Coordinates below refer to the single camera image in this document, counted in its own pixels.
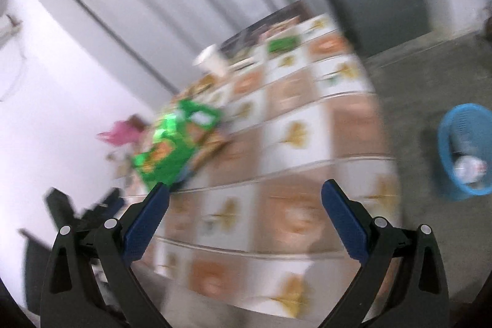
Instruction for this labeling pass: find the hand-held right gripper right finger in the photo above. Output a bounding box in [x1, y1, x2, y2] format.
[319, 179, 450, 328]

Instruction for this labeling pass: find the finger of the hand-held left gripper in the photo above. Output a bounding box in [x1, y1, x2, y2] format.
[79, 188, 126, 227]

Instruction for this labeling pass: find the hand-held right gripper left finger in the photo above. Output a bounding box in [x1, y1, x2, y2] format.
[40, 182, 173, 328]

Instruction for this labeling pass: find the green snack bag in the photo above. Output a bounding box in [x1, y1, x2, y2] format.
[132, 99, 224, 191]

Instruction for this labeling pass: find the blue plastic wastebasket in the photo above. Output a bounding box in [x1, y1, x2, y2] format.
[437, 103, 492, 203]

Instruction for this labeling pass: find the white strawberry yogurt bottle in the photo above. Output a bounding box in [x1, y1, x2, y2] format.
[453, 154, 490, 183]

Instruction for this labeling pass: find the pink plastic bag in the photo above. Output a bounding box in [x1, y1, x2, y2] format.
[97, 118, 145, 146]

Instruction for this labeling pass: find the ginkgo patterned tablecloth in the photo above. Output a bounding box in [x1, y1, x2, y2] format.
[127, 15, 405, 322]

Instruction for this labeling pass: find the white paper cup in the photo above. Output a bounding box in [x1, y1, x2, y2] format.
[192, 44, 232, 77]

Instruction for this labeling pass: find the small green packet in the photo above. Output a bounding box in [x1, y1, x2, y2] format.
[267, 37, 301, 54]

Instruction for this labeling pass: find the grey cabinet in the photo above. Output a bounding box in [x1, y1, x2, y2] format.
[323, 0, 431, 58]

